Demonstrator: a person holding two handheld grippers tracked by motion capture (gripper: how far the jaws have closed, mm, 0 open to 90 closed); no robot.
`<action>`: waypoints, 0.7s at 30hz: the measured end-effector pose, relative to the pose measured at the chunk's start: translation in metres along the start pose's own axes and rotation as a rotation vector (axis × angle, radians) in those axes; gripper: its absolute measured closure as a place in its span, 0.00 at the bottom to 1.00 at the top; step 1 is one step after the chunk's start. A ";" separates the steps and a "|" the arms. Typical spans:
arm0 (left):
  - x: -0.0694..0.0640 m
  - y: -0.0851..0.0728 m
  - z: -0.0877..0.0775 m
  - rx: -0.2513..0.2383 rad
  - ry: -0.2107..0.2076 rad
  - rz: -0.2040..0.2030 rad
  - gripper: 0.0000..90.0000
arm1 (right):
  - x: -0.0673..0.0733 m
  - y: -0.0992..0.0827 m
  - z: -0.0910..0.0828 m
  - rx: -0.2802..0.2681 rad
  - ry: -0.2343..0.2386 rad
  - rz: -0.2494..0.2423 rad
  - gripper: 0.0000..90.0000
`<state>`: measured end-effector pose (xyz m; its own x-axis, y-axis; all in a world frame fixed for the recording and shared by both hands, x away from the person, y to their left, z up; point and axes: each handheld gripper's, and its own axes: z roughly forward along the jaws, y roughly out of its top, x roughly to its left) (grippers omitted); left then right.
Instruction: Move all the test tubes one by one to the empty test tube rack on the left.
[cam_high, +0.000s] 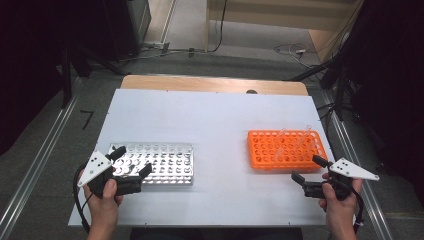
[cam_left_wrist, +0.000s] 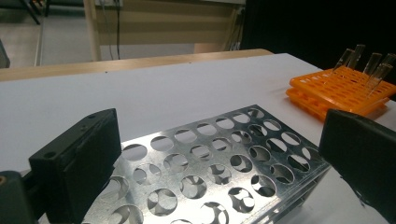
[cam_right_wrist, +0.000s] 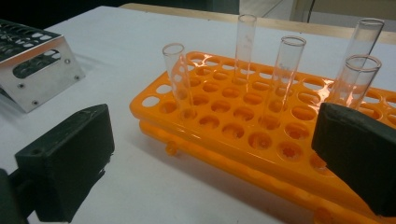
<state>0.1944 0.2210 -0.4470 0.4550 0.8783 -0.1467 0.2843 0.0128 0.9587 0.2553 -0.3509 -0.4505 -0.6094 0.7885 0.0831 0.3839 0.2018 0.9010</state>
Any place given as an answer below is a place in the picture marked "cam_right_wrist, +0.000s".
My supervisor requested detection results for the orange plastic test tube rack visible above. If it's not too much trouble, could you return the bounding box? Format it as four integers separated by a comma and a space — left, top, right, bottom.
129, 50, 396, 224

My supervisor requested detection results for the silver metal test tube rack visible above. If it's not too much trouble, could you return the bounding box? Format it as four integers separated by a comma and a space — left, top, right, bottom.
0, 18, 87, 114

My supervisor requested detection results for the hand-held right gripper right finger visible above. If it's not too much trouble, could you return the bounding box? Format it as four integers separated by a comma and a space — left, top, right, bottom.
311, 102, 396, 217

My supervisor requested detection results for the clear glass test tube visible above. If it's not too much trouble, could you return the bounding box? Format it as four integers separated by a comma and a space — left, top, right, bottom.
334, 17, 386, 94
261, 35, 307, 130
233, 13, 258, 87
326, 54, 383, 110
162, 42, 198, 120

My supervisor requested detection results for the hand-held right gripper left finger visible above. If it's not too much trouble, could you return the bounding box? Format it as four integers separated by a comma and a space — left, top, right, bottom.
14, 103, 116, 223

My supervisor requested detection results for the white table board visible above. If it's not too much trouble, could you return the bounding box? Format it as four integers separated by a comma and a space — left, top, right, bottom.
0, 5, 396, 224

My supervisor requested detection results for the hanging black cable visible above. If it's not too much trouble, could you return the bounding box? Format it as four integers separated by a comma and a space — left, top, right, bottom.
306, 0, 314, 23

